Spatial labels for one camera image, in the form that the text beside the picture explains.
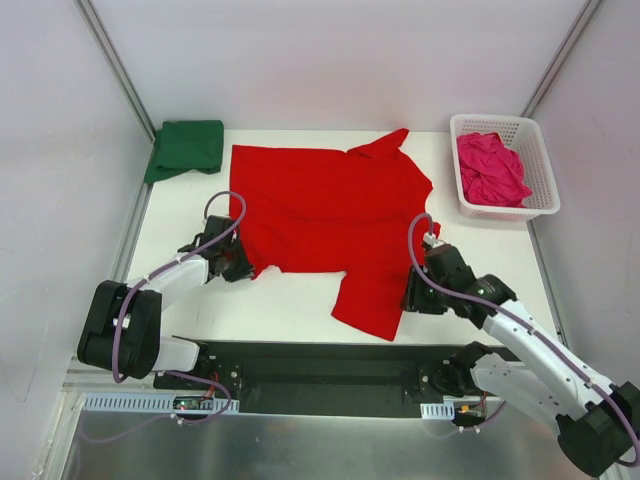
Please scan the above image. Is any red t shirt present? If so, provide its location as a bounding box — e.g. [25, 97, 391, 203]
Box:
[229, 128, 433, 341]

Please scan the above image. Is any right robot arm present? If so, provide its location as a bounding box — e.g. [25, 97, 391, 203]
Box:
[403, 238, 639, 477]

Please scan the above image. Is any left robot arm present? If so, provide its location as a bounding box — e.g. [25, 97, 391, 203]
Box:
[77, 216, 253, 389]

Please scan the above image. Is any folded green t shirt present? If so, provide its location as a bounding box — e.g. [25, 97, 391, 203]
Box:
[144, 120, 224, 184]

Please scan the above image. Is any pink t shirt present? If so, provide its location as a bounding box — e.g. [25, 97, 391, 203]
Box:
[456, 132, 532, 208]

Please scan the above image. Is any white plastic basket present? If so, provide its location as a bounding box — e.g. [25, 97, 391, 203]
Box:
[449, 114, 561, 222]

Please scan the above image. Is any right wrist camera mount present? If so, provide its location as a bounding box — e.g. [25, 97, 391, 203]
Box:
[422, 233, 451, 256]

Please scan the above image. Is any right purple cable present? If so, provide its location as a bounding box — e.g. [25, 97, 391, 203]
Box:
[407, 212, 640, 466]

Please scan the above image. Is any right white cable duct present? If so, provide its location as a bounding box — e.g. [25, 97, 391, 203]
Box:
[420, 401, 456, 421]

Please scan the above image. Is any white cable duct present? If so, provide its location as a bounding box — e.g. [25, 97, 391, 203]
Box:
[84, 393, 240, 415]
[420, 401, 456, 421]

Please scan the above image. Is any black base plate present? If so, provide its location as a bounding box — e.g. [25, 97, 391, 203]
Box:
[153, 341, 490, 418]

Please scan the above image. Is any left white cable duct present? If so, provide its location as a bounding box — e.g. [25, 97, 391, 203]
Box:
[84, 393, 240, 415]

